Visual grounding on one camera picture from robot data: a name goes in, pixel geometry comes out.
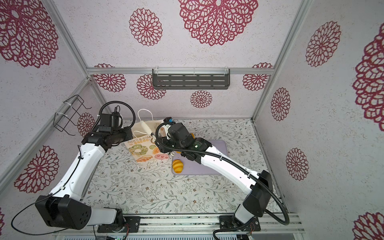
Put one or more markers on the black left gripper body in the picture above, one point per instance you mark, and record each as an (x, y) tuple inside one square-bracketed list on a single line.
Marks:
[(115, 131)]

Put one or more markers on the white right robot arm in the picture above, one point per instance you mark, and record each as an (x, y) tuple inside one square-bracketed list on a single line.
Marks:
[(257, 186)]

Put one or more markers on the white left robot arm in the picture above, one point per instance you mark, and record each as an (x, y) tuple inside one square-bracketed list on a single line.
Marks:
[(63, 207)]

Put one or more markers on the printed paper bread bag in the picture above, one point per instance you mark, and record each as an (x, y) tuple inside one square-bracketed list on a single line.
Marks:
[(142, 147)]

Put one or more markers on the dark grey wall shelf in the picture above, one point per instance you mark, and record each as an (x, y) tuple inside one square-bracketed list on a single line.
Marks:
[(191, 79)]

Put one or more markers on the small striped croissant bun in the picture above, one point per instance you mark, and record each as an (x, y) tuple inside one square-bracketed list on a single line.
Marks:
[(177, 166)]

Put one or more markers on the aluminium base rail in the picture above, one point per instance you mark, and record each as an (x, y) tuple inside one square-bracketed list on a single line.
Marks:
[(193, 227)]

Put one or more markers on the lavender plastic tray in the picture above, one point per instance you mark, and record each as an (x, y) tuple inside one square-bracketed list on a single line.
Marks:
[(192, 168)]

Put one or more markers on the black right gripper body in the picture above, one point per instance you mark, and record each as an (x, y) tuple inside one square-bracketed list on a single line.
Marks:
[(165, 141)]

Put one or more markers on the metal tongs with white tips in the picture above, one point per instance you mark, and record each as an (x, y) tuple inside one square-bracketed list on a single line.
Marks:
[(150, 127)]

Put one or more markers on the black wire wall rack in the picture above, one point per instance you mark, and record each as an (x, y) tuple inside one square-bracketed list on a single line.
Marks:
[(64, 118)]

